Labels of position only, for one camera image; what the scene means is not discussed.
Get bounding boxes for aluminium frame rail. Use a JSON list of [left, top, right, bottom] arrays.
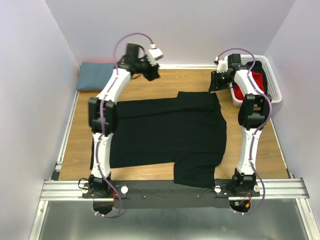
[[30, 92, 320, 240]]

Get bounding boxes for black garment in basket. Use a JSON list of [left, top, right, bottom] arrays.
[[251, 60, 268, 93]]

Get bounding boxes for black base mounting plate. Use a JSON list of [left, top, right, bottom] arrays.
[[77, 177, 261, 214]]

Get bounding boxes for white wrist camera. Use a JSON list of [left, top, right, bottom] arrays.
[[214, 56, 228, 74], [146, 43, 163, 66]]

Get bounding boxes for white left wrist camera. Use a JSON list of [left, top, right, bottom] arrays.
[[146, 43, 163, 66]]

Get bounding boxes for white plastic laundry basket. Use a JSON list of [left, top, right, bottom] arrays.
[[230, 54, 283, 107]]

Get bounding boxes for red t-shirt in basket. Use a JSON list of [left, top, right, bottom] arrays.
[[233, 72, 266, 101]]

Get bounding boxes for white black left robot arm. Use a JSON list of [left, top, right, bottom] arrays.
[[83, 42, 163, 197]]

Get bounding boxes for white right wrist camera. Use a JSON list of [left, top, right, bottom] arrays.
[[214, 56, 228, 74]]

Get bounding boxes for black t-shirt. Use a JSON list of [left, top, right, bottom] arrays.
[[110, 91, 227, 188]]

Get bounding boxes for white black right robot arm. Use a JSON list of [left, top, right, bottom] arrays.
[[223, 53, 272, 196]]

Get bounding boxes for folded blue t-shirt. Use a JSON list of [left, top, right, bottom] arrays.
[[75, 61, 115, 92]]

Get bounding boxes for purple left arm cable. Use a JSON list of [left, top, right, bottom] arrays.
[[93, 33, 157, 218]]

